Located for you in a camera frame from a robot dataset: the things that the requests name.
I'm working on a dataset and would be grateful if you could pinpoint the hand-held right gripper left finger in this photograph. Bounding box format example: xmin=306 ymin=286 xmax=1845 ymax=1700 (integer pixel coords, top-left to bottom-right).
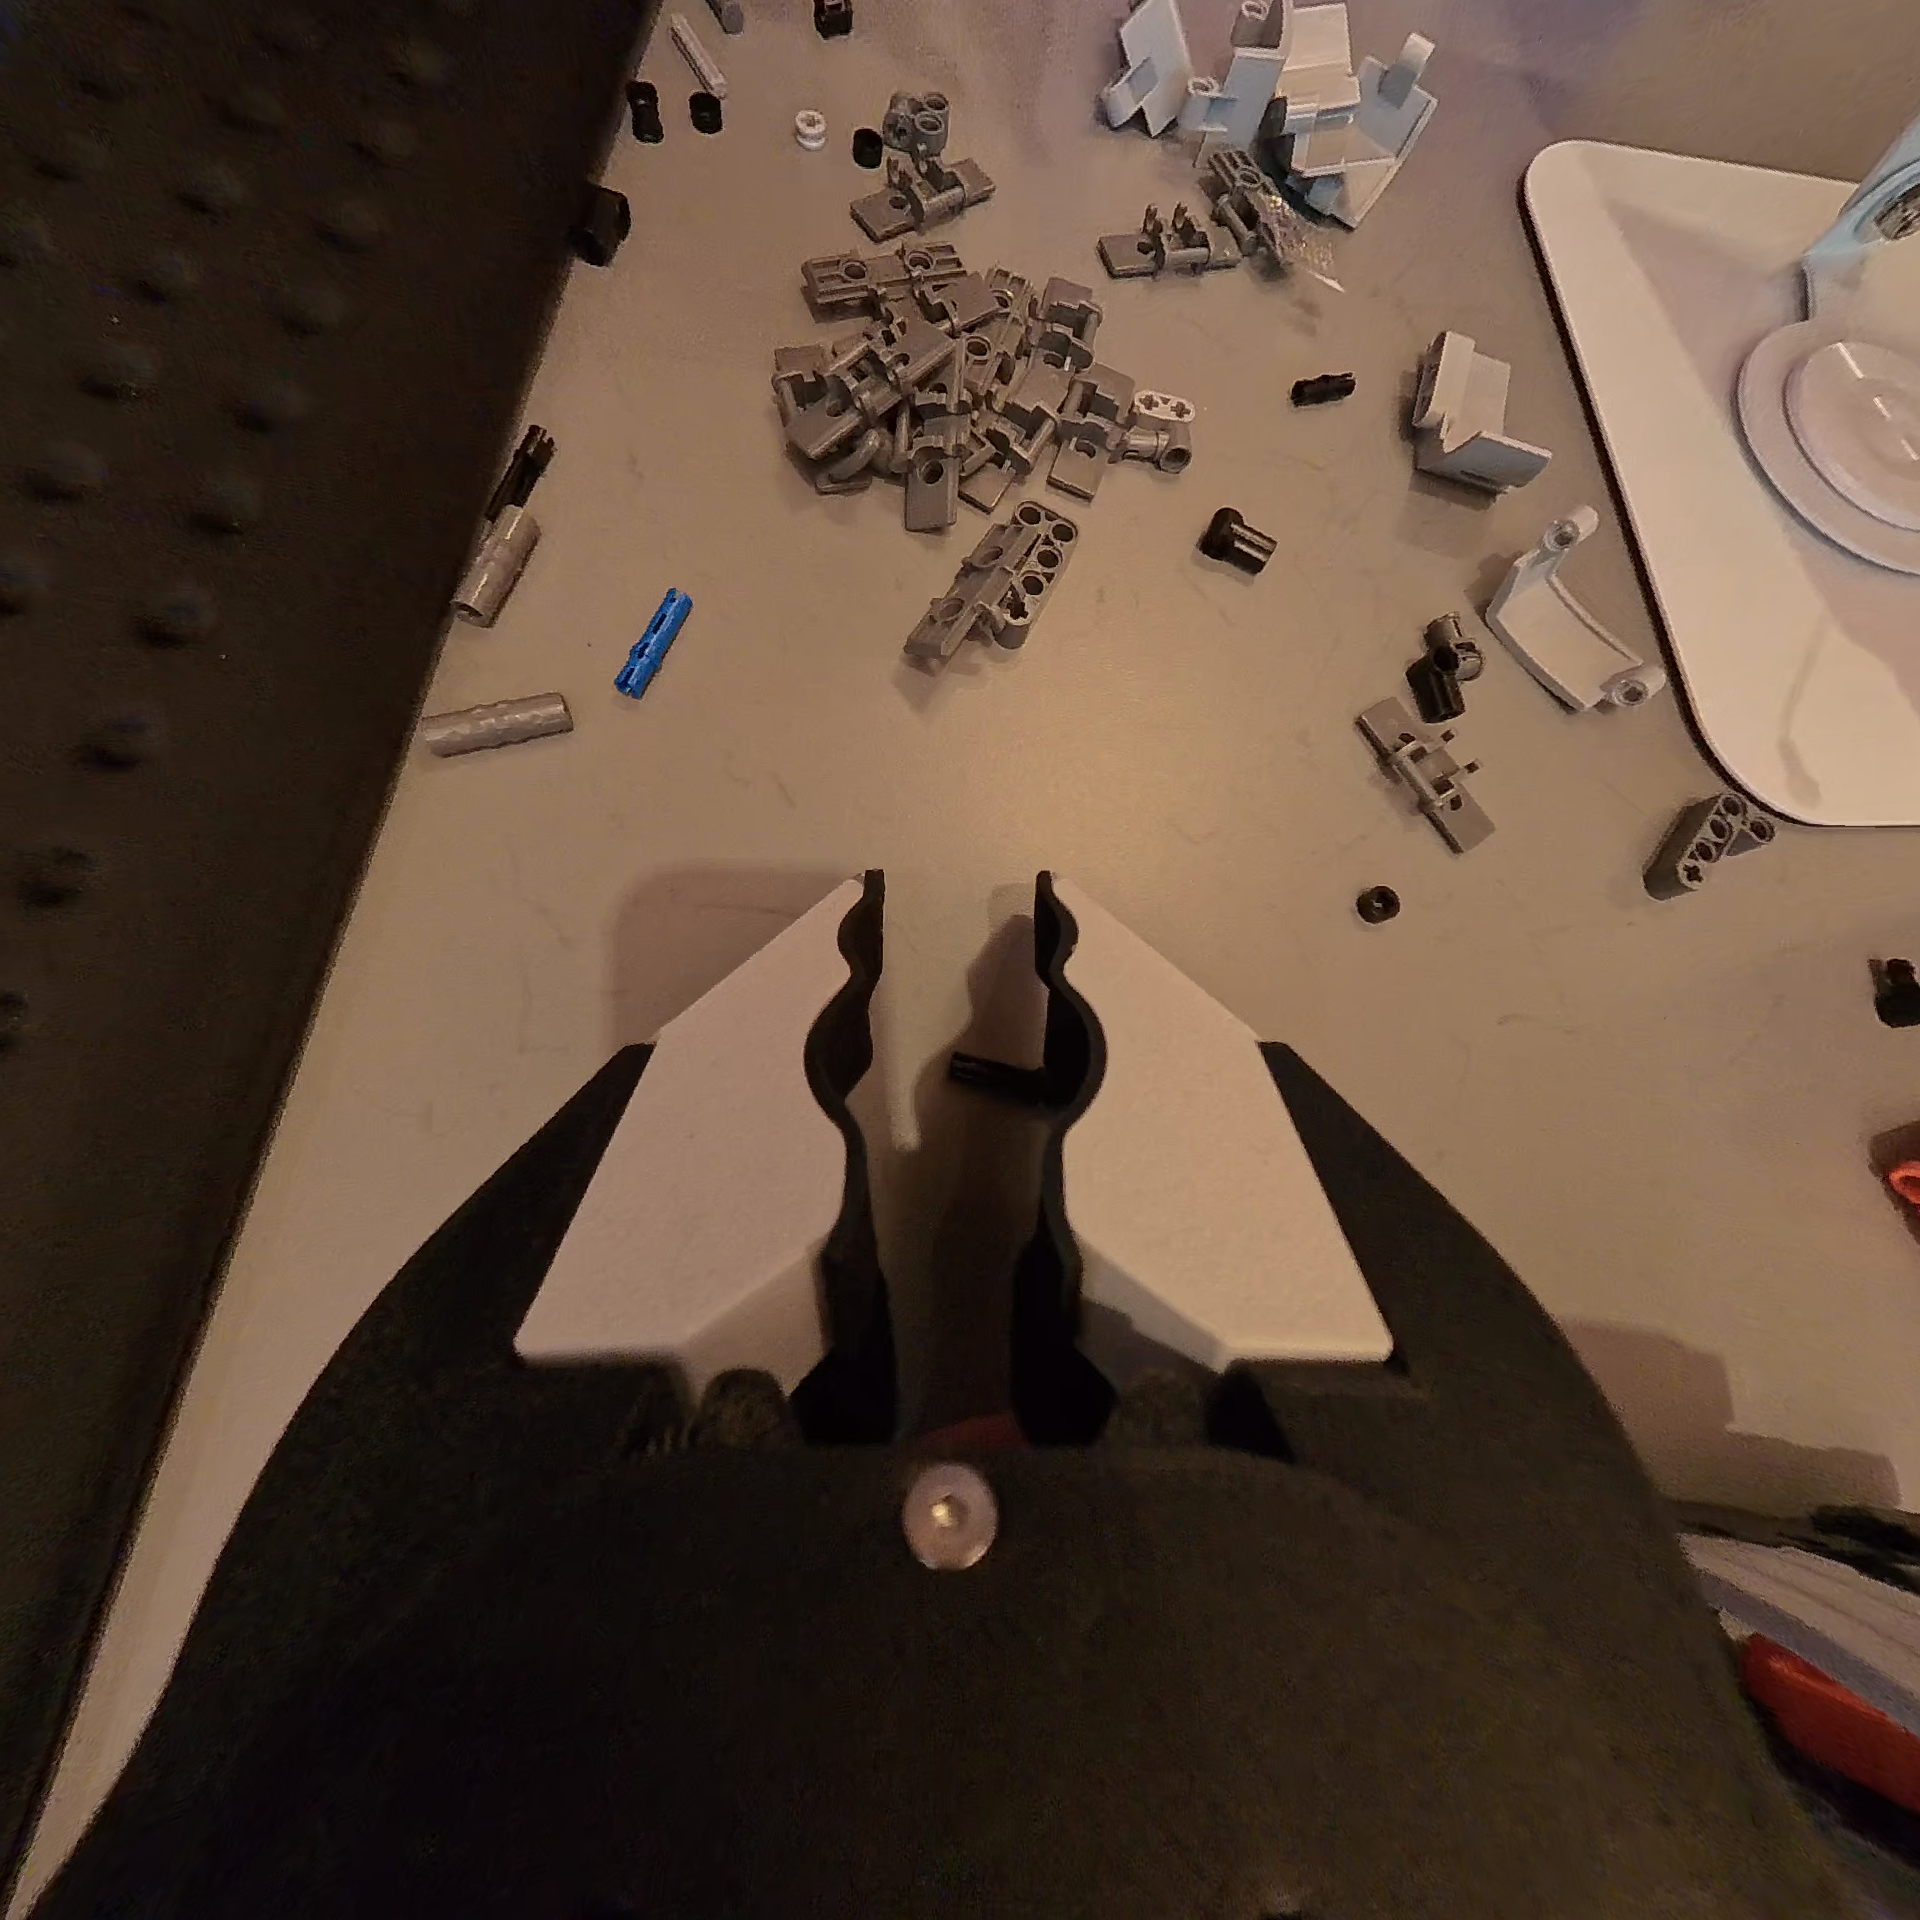
xmin=514 ymin=865 xmax=920 ymax=1448

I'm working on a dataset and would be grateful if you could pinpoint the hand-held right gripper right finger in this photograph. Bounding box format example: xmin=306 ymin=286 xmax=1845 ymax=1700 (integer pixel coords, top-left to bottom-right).
xmin=1007 ymin=865 xmax=1393 ymax=1448

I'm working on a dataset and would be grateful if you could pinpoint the grey plate with clips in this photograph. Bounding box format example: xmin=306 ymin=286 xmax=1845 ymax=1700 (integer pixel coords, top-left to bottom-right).
xmin=1358 ymin=696 xmax=1500 ymax=855
xmin=1096 ymin=201 xmax=1248 ymax=278

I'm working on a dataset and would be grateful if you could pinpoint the grey tube connector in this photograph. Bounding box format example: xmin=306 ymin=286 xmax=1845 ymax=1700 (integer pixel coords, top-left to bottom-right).
xmin=420 ymin=689 xmax=575 ymax=758

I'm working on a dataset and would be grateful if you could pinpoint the blue plastic pin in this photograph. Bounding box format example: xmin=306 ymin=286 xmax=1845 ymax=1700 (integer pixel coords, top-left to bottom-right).
xmin=612 ymin=587 xmax=694 ymax=700

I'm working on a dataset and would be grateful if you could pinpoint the black and grey connector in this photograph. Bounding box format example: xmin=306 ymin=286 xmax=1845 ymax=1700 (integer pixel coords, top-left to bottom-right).
xmin=1407 ymin=612 xmax=1488 ymax=720

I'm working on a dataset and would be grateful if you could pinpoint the grey angled holed beam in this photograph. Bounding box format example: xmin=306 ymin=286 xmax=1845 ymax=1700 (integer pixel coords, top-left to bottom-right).
xmin=1640 ymin=791 xmax=1775 ymax=903

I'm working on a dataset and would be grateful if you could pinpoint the grey perforated beam assembly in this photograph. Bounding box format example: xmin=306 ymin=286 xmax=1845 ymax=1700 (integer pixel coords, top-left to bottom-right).
xmin=903 ymin=502 xmax=1080 ymax=665

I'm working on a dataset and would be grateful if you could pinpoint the grey tube with black axle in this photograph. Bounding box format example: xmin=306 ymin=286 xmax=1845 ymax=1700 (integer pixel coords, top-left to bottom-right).
xmin=455 ymin=423 xmax=549 ymax=625

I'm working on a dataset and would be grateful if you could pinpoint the pale curved panel with pins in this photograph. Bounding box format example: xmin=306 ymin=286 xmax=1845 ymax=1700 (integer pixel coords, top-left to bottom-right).
xmin=1485 ymin=507 xmax=1666 ymax=712

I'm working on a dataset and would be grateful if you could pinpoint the black dimpled foam pad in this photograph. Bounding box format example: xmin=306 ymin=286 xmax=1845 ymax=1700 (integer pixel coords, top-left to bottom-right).
xmin=0 ymin=0 xmax=670 ymax=1862

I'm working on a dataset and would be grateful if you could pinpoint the pale grey angled panel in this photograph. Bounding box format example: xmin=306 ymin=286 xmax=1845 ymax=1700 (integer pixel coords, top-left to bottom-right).
xmin=1409 ymin=328 xmax=1556 ymax=488

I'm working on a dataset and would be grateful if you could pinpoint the pile of grey clip plates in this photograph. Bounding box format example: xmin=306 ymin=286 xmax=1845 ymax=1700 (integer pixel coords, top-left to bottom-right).
xmin=770 ymin=246 xmax=1202 ymax=534

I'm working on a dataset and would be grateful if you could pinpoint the white rounded tray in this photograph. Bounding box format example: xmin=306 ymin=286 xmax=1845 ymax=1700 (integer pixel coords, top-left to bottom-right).
xmin=1520 ymin=136 xmax=1920 ymax=830

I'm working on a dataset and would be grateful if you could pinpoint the dark grey holed connector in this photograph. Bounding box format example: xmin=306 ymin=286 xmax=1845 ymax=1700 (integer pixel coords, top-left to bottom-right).
xmin=1207 ymin=145 xmax=1298 ymax=265

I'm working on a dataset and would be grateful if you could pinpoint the grey plate with round connector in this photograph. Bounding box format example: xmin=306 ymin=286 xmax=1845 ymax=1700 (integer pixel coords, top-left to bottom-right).
xmin=853 ymin=93 xmax=998 ymax=241

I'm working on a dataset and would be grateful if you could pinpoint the heap of pale blue panels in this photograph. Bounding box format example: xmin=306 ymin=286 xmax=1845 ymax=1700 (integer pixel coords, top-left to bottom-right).
xmin=1098 ymin=0 xmax=1439 ymax=231

